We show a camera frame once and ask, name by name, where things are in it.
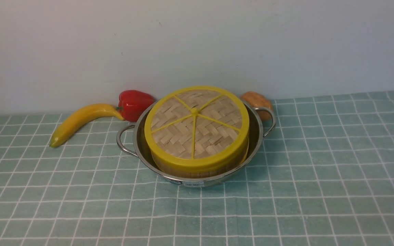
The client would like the woven bamboo steamer lid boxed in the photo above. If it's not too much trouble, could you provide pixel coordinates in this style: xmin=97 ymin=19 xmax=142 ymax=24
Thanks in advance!
xmin=144 ymin=86 xmax=250 ymax=170

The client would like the bamboo steamer basket yellow rim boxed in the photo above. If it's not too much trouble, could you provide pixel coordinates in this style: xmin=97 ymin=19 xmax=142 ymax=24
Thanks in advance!
xmin=152 ymin=142 xmax=249 ymax=178

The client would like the stainless steel pot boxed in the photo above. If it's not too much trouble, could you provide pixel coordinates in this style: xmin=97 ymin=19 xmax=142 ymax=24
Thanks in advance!
xmin=116 ymin=100 xmax=276 ymax=188

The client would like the brown potato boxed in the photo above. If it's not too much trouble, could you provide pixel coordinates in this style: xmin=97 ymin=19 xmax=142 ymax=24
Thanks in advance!
xmin=240 ymin=91 xmax=274 ymax=121

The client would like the red bell pepper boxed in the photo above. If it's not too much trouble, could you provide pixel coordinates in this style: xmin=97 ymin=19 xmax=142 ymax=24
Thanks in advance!
xmin=117 ymin=90 xmax=155 ymax=122

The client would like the yellow banana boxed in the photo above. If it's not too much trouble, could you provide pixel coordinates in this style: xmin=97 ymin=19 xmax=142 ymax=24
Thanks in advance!
xmin=49 ymin=104 xmax=124 ymax=148

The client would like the green checkered tablecloth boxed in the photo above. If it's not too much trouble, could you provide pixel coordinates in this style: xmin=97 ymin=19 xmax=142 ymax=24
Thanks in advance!
xmin=0 ymin=91 xmax=394 ymax=246

